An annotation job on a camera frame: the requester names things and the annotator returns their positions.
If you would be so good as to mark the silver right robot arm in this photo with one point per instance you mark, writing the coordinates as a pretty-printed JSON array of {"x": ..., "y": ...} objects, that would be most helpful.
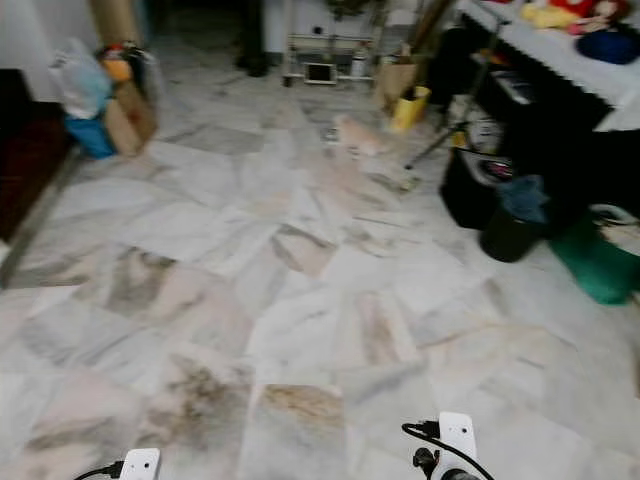
[{"x": 461, "y": 476}]

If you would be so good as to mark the black round bin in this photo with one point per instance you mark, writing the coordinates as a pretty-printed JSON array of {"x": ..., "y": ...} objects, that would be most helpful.
[{"x": 508, "y": 238}]

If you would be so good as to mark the green bag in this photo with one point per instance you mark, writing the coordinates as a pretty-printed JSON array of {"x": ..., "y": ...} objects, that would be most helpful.
[{"x": 595, "y": 264}]

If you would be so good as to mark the black square box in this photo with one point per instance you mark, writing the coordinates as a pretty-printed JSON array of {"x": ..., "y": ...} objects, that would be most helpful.
[{"x": 468, "y": 188}]

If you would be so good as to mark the blue cloth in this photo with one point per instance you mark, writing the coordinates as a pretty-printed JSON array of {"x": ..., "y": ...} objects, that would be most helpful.
[{"x": 525, "y": 197}]

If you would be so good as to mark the black tripod stand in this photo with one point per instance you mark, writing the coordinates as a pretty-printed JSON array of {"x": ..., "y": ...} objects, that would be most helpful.
[{"x": 445, "y": 142}]

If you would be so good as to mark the yellow container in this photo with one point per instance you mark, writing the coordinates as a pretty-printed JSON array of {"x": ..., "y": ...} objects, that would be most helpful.
[{"x": 410, "y": 108}]

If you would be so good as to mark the black storage shelf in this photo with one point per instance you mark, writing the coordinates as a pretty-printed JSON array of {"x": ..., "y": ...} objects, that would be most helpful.
[{"x": 555, "y": 130}]

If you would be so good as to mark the dark wooden cabinet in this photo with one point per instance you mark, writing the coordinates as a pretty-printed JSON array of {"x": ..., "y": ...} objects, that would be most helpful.
[{"x": 25, "y": 160}]

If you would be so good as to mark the brown paper bag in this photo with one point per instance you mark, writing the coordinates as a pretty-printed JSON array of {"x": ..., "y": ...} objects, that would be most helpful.
[{"x": 395, "y": 80}]

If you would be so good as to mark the blue bin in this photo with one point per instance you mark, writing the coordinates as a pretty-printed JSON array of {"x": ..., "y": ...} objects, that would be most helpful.
[{"x": 90, "y": 137}]

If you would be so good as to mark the white table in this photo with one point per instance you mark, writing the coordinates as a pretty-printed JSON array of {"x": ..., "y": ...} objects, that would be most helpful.
[{"x": 565, "y": 58}]

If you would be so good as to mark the brown cardboard box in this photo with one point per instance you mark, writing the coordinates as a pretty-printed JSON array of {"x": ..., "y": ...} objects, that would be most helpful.
[{"x": 132, "y": 120}]

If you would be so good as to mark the blue round cushion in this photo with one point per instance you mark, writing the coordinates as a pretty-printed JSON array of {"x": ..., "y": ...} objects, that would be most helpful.
[{"x": 608, "y": 45}]

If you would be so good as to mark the yellow red plush toy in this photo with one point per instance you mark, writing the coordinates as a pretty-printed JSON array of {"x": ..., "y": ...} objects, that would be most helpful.
[{"x": 565, "y": 14}]

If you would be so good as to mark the orange bottle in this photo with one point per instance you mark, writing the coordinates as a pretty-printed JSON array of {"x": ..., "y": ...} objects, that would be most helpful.
[{"x": 117, "y": 69}]

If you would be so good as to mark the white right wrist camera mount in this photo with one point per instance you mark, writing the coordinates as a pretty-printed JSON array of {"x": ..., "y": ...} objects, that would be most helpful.
[{"x": 457, "y": 438}]

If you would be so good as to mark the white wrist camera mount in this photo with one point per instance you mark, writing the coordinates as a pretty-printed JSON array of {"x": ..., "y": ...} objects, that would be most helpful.
[
  {"x": 140, "y": 465},
  {"x": 457, "y": 438}
]

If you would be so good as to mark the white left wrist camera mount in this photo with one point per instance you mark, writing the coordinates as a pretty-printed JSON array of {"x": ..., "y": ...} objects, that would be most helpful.
[{"x": 140, "y": 465}]

